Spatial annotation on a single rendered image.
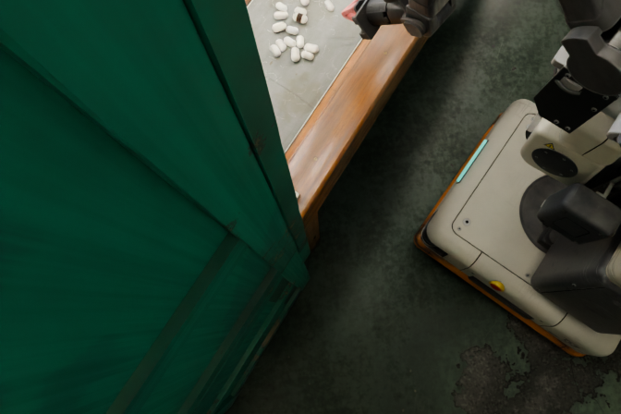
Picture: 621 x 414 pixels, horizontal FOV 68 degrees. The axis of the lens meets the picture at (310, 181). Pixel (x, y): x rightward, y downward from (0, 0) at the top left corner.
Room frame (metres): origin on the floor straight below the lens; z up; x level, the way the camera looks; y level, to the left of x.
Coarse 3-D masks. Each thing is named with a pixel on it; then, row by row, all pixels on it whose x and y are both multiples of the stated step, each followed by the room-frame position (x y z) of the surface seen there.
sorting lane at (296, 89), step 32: (256, 0) 0.78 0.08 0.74; (288, 0) 0.77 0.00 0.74; (320, 0) 0.76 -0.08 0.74; (352, 0) 0.75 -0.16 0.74; (256, 32) 0.69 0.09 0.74; (320, 32) 0.67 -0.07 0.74; (352, 32) 0.66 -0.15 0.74; (288, 64) 0.59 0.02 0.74; (320, 64) 0.58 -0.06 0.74; (288, 96) 0.50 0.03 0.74; (320, 96) 0.49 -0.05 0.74; (288, 128) 0.42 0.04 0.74
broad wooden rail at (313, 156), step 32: (384, 32) 0.63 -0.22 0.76; (352, 64) 0.56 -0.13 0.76; (384, 64) 0.54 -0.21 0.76; (352, 96) 0.47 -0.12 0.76; (384, 96) 0.50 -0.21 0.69; (320, 128) 0.40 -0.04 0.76; (352, 128) 0.39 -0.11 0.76; (288, 160) 0.34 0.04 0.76; (320, 160) 0.33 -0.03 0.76; (320, 192) 0.26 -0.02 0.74
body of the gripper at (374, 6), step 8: (368, 0) 0.60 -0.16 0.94; (376, 0) 0.58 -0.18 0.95; (360, 8) 0.58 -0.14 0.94; (368, 8) 0.58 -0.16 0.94; (376, 8) 0.57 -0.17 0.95; (384, 8) 0.55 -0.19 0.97; (360, 16) 0.56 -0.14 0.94; (368, 16) 0.57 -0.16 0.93; (376, 16) 0.56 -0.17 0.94; (384, 16) 0.55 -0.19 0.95; (360, 24) 0.55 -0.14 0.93; (368, 24) 0.56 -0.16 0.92; (376, 24) 0.55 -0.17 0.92; (384, 24) 0.55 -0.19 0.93; (368, 32) 0.54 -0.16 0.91
